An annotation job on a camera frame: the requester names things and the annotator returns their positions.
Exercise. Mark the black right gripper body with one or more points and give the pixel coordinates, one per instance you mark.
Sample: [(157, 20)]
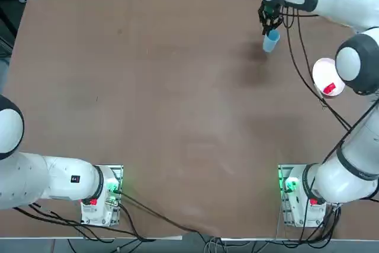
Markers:
[(271, 10)]

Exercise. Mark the blue plastic cup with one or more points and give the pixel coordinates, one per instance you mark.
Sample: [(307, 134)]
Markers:
[(270, 44)]

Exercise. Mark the red block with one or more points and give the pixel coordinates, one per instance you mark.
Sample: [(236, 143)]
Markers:
[(329, 88)]

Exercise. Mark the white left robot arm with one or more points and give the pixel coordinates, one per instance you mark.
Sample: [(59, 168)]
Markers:
[(59, 182)]

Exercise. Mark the pink plate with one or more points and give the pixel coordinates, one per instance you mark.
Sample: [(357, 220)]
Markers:
[(324, 72)]

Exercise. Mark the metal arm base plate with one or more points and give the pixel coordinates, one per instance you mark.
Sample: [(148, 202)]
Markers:
[(120, 170), (282, 214)]

